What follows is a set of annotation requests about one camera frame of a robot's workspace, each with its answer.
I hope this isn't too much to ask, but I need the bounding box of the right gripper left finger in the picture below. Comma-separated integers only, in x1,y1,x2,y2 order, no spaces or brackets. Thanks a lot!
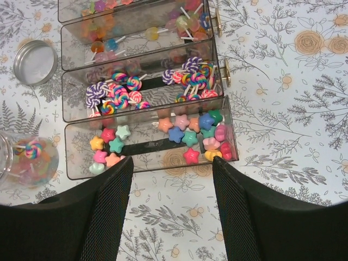
1,157,134,260

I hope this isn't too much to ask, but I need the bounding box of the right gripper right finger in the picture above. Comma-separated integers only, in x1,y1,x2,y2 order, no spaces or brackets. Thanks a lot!
213,157,347,260

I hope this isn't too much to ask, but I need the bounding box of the clear plastic jar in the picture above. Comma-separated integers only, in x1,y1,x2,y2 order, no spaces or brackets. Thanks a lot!
1,131,59,190

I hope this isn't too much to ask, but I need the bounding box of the clear compartment candy box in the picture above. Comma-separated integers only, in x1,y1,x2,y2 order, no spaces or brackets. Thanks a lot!
61,1,239,181

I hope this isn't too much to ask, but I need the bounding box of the silver round jar lid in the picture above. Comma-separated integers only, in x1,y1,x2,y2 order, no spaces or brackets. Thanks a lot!
13,40,58,86

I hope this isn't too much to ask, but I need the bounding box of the floral patterned table mat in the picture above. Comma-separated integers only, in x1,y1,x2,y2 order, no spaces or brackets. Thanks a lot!
1,1,347,260

